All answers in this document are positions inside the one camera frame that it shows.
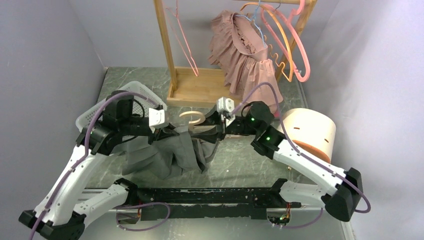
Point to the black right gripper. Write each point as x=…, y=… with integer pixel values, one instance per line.
x=218, y=131

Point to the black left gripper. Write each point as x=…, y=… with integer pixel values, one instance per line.
x=160, y=133

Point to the beige wooden hanger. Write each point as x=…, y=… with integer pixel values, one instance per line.
x=194, y=118

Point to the grey skirt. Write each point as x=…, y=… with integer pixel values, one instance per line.
x=169, y=157

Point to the pink pleated skirt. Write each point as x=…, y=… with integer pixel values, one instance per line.
x=240, y=52

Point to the thin pink wire hanger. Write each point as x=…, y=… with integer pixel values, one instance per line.
x=182, y=40

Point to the blue wire hanger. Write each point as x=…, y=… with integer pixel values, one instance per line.
x=256, y=26

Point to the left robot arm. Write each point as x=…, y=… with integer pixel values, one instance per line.
x=59, y=216

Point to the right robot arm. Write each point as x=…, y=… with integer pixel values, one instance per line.
x=335, y=189

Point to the orange wavy plastic hanger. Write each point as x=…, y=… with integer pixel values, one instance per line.
x=285, y=48

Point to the thick pink plastic hanger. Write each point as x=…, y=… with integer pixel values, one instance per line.
x=298, y=17

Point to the wooden clothes rack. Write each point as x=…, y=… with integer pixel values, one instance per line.
x=186, y=90

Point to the cream cylinder with orange base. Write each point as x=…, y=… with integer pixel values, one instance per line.
x=311, y=130

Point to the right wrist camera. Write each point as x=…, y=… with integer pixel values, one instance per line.
x=225, y=105

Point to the black base frame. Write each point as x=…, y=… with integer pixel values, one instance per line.
x=211, y=202

